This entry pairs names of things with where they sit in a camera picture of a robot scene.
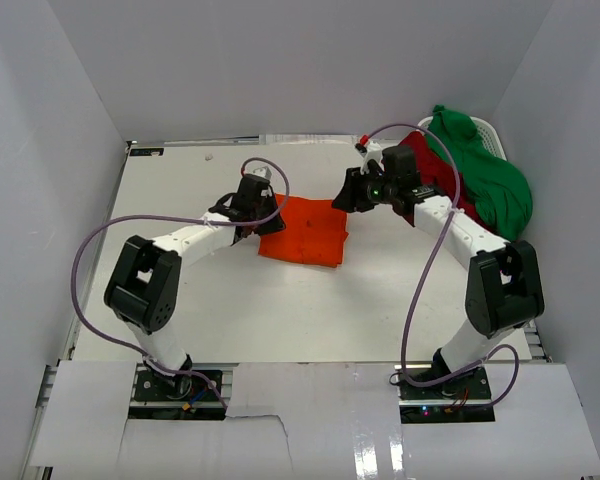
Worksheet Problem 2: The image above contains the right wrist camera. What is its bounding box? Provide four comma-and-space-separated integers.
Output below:
354, 135, 383, 174

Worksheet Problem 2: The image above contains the green t shirt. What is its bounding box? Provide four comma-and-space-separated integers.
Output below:
426, 105, 533, 241

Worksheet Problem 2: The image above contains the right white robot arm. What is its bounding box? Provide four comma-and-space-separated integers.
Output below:
332, 141, 545, 399

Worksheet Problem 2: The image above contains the orange t shirt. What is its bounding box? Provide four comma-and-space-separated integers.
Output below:
258, 196, 348, 268

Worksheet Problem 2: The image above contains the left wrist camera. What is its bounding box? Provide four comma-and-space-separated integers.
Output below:
251, 166, 272, 181

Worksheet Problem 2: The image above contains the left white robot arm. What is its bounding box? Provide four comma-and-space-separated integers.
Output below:
104, 167, 285, 399

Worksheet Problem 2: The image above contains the white paper sheet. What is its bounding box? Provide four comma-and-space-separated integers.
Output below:
217, 134, 358, 145

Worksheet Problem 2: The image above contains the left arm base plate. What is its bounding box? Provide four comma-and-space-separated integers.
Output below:
128, 368, 226, 421

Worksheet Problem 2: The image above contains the white perforated laundry basket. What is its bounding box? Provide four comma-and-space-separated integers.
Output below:
417, 113, 508, 163

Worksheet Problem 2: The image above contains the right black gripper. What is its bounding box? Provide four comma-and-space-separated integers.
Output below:
331, 165, 397, 214

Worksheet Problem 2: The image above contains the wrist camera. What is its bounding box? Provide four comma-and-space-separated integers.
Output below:
251, 166, 272, 181
354, 135, 383, 174

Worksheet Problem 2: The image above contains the black label sticker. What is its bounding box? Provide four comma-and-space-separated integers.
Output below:
129, 148, 164, 157

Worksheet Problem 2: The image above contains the red t shirt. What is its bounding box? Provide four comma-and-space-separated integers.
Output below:
400, 132, 496, 233

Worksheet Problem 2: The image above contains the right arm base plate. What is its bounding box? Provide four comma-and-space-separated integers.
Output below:
389, 367, 496, 425

